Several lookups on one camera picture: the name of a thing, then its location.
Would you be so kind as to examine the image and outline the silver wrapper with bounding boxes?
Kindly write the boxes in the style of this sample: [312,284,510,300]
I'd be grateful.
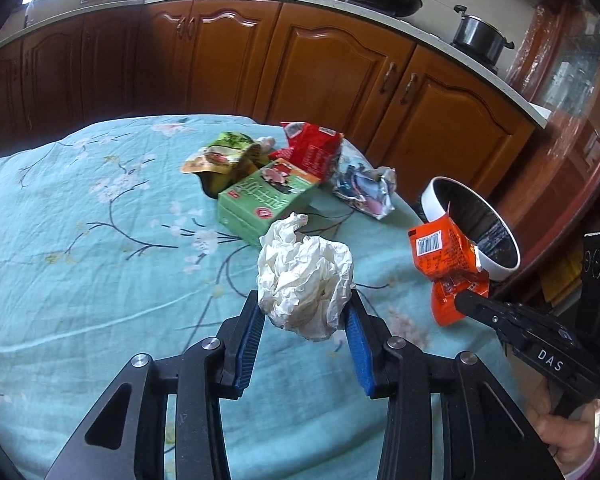
[331,140,397,221]

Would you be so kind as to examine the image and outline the green and yellow wrapper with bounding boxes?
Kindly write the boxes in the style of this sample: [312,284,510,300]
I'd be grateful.
[181,131,263,200]

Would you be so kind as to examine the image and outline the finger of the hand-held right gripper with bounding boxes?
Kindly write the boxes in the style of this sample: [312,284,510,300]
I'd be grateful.
[454,290,518,341]

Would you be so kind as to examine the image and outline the red snack bag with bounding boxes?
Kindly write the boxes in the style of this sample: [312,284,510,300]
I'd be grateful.
[269,121,345,181]

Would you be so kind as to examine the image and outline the white rimmed trash bin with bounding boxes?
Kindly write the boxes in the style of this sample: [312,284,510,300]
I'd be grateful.
[419,176,522,283]

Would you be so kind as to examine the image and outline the steel cooking pot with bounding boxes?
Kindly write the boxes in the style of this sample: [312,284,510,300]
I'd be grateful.
[451,5,515,61]

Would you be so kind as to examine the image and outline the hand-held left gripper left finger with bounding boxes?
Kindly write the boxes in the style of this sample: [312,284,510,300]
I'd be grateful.
[45,290,268,480]

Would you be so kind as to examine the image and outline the gas stove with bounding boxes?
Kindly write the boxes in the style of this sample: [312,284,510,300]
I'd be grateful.
[345,0,501,73]

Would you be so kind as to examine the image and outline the white tissue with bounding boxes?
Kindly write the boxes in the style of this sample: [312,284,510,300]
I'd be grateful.
[256,212,355,343]

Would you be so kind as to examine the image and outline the person's right hand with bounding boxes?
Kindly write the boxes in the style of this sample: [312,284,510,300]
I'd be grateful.
[525,395,598,461]

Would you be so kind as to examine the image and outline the orange snack wrapper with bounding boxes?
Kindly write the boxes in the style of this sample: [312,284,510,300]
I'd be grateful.
[407,212,491,328]

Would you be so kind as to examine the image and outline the teal floral tablecloth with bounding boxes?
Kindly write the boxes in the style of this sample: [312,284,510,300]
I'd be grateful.
[0,115,546,480]

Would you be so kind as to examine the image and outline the wooden lower cabinets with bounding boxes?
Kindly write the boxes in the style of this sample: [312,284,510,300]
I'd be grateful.
[0,0,538,211]

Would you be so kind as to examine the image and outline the green carton box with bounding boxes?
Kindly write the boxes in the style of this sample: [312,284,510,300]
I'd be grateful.
[216,158,321,247]

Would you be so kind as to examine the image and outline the wooden glass door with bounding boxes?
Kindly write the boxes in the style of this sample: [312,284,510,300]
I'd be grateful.
[495,0,600,311]

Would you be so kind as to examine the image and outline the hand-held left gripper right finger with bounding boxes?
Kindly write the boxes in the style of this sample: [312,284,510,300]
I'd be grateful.
[344,290,566,480]

